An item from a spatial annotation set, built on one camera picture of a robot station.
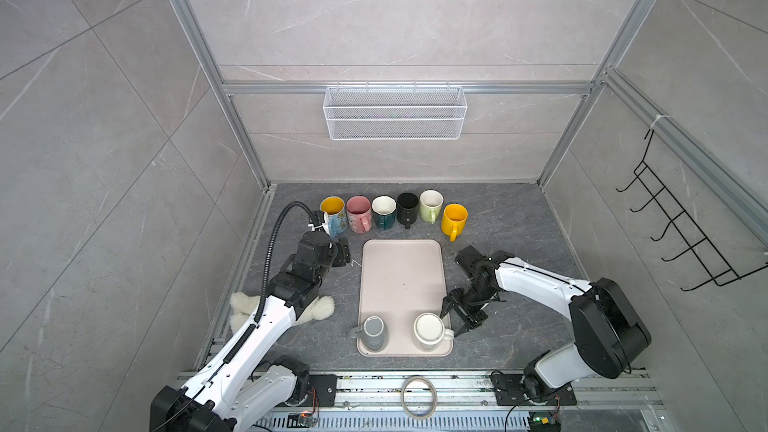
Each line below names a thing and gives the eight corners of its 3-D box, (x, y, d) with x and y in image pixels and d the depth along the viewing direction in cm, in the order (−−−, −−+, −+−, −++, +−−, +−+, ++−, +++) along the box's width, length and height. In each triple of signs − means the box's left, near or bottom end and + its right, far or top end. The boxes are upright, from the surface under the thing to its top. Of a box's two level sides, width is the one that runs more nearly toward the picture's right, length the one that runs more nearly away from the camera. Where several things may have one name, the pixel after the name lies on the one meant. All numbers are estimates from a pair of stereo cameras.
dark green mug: (372, 238, 105) (370, 219, 97) (373, 215, 112) (371, 195, 103) (397, 238, 105) (397, 219, 97) (396, 215, 112) (397, 195, 104)
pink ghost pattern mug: (346, 241, 104) (342, 223, 95) (349, 214, 112) (346, 195, 103) (371, 241, 104) (370, 223, 95) (372, 214, 112) (371, 195, 103)
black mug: (396, 230, 107) (397, 213, 99) (396, 210, 113) (396, 192, 105) (417, 230, 107) (419, 213, 99) (415, 210, 113) (417, 192, 105)
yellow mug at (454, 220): (443, 246, 103) (447, 230, 96) (440, 219, 111) (443, 203, 104) (466, 246, 103) (472, 230, 96) (461, 219, 111) (466, 203, 104)
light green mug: (419, 229, 107) (421, 213, 100) (417, 205, 114) (419, 189, 107) (442, 229, 107) (446, 213, 100) (439, 205, 114) (443, 189, 107)
